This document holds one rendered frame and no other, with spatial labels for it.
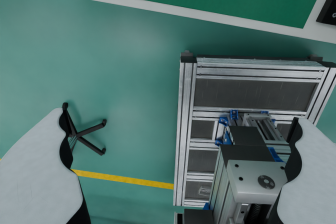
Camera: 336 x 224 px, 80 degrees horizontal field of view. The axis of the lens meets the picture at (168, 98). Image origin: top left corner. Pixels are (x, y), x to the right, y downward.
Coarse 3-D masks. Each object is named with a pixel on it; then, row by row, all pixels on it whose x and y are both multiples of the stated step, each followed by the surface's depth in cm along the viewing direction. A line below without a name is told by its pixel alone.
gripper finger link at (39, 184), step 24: (48, 120) 10; (24, 144) 8; (48, 144) 8; (0, 168) 7; (24, 168) 7; (48, 168) 7; (0, 192) 6; (24, 192) 6; (48, 192) 6; (72, 192) 6; (0, 216) 6; (24, 216) 6; (48, 216) 6; (72, 216) 6
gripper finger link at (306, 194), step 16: (304, 128) 10; (304, 144) 9; (320, 144) 9; (288, 160) 9; (304, 160) 8; (320, 160) 8; (288, 176) 9; (304, 176) 7; (320, 176) 7; (288, 192) 7; (304, 192) 7; (320, 192) 7; (272, 208) 7; (288, 208) 6; (304, 208) 6; (320, 208) 6
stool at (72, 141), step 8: (64, 104) 147; (104, 120) 153; (72, 128) 154; (88, 128) 155; (96, 128) 153; (72, 136) 155; (80, 136) 160; (72, 144) 150; (88, 144) 162; (96, 152) 166; (104, 152) 171
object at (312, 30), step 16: (96, 0) 47; (112, 0) 47; (128, 0) 46; (144, 0) 46; (320, 0) 45; (192, 16) 48; (208, 16) 47; (224, 16) 47; (288, 32) 48; (304, 32) 48; (320, 32) 48
